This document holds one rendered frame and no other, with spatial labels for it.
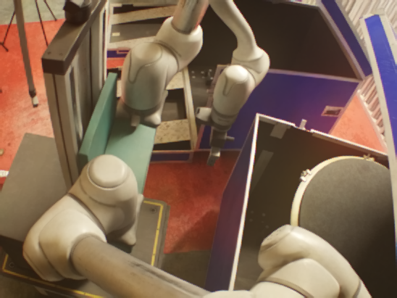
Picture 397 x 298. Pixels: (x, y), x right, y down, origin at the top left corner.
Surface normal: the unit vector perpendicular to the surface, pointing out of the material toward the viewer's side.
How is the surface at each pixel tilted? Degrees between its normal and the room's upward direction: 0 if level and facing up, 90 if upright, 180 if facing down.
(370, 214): 0
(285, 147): 90
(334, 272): 17
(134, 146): 0
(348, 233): 0
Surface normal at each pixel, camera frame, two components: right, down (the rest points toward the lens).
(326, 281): 0.48, -0.48
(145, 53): 0.13, -0.51
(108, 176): 0.24, -0.68
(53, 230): -0.32, -0.72
